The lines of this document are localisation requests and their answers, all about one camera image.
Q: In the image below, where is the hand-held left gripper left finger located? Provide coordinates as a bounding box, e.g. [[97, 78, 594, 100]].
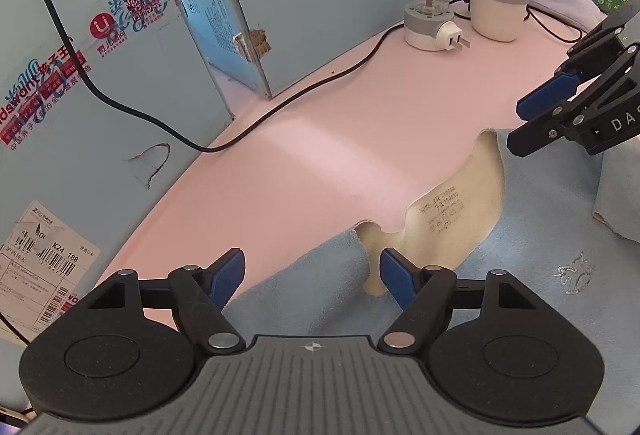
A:
[[87, 248, 247, 357]]

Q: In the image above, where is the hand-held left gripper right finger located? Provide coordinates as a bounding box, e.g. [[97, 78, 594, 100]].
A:
[[377, 248, 544, 357]]

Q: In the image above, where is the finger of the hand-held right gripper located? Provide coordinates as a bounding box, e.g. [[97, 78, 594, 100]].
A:
[[506, 59, 640, 159], [516, 0, 640, 122]]

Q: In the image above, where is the lilac cloth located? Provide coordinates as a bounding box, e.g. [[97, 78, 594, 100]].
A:
[[529, 0, 617, 32]]

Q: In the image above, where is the white plug-in adapter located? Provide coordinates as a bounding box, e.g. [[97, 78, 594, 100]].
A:
[[403, 0, 472, 52]]

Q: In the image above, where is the large light blue cardboard box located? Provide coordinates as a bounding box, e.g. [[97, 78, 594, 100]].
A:
[[0, 0, 237, 352]]

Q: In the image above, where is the thin black cable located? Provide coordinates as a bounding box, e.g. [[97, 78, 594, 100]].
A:
[[449, 0, 587, 40]]

